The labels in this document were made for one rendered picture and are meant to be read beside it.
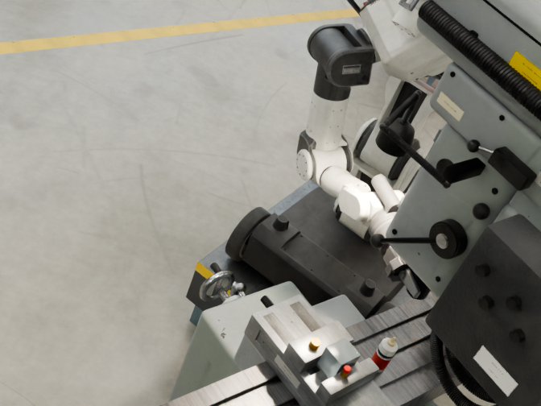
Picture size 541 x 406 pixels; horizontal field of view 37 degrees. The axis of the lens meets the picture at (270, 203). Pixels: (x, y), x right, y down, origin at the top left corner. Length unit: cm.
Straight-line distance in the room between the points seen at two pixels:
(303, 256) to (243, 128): 154
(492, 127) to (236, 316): 103
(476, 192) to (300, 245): 126
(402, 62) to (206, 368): 96
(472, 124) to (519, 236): 34
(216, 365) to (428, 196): 88
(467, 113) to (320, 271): 128
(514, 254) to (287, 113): 324
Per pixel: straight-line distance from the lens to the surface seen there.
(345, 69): 192
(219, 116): 409
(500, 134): 140
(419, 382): 200
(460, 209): 151
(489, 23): 138
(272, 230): 264
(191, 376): 233
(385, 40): 192
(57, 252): 322
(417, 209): 157
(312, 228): 278
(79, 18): 454
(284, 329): 185
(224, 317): 218
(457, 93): 144
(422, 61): 193
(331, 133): 202
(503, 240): 112
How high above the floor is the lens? 235
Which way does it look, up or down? 40 degrees down
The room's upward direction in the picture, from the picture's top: 22 degrees clockwise
